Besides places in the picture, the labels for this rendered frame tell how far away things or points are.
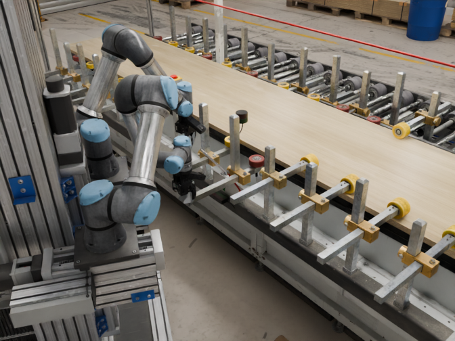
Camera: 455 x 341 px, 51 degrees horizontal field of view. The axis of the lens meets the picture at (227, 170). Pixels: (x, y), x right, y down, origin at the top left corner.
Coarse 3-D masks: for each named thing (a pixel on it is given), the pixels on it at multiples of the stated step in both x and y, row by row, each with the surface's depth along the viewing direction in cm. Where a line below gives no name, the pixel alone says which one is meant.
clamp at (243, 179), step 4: (228, 168) 247; (240, 168) 245; (232, 172) 244; (236, 172) 242; (240, 172) 242; (240, 176) 239; (244, 176) 239; (248, 176) 240; (240, 180) 241; (244, 180) 240; (248, 180) 242; (244, 184) 241
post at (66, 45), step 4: (64, 44) 365; (68, 44) 367; (64, 48) 368; (68, 48) 368; (68, 52) 369; (68, 56) 371; (68, 60) 372; (68, 64) 374; (72, 64) 375; (68, 68) 377; (72, 68) 376; (72, 72) 378; (72, 84) 383; (76, 84) 383; (72, 88) 386; (76, 88) 385
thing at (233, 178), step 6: (246, 168) 247; (252, 168) 247; (258, 168) 248; (234, 174) 243; (252, 174) 247; (222, 180) 238; (228, 180) 238; (234, 180) 240; (210, 186) 234; (216, 186) 233; (222, 186) 236; (198, 192) 229; (204, 192) 229; (210, 192) 232; (198, 198) 228
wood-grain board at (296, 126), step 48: (96, 48) 417; (192, 96) 320; (240, 96) 318; (288, 96) 316; (288, 144) 259; (336, 144) 258; (384, 144) 257; (384, 192) 218; (432, 192) 217; (432, 240) 189
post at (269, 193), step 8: (272, 152) 216; (272, 160) 219; (264, 168) 223; (272, 168) 221; (264, 192) 230; (272, 192) 228; (264, 200) 232; (272, 200) 231; (264, 208) 235; (272, 208) 234
